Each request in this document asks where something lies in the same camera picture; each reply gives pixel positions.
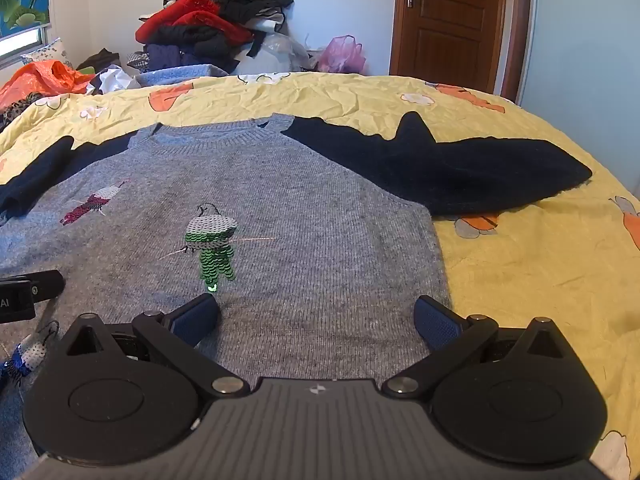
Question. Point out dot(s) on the orange plastic bag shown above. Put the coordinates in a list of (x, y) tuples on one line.
[(42, 80)]

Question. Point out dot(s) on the pale wardrobe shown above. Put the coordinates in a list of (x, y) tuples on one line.
[(585, 45)]

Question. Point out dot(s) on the clear plastic bag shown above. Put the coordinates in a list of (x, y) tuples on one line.
[(282, 52)]

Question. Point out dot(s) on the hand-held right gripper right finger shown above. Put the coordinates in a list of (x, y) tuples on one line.
[(438, 329)]

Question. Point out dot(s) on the pink plastic bag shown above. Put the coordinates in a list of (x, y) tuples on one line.
[(342, 55)]

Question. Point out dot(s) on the floral pillow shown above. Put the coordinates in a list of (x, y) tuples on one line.
[(47, 52)]

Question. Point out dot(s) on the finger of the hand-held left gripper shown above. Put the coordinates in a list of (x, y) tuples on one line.
[(49, 284)]

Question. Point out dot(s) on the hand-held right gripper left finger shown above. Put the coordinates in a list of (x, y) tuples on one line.
[(196, 319)]

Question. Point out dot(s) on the white crumpled plastic bag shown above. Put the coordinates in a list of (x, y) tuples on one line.
[(112, 80)]

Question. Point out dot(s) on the yellow carrot print bedsheet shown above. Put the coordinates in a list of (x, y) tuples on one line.
[(525, 270)]

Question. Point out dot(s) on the light blue knit cloth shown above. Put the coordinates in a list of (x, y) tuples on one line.
[(182, 74)]

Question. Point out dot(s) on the grey sweater with navy sleeves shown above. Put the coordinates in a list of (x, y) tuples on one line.
[(310, 210)]

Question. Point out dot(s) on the brown wooden door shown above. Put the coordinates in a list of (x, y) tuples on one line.
[(450, 20)]

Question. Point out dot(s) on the pile of dark and red clothes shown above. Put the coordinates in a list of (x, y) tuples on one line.
[(210, 15)]

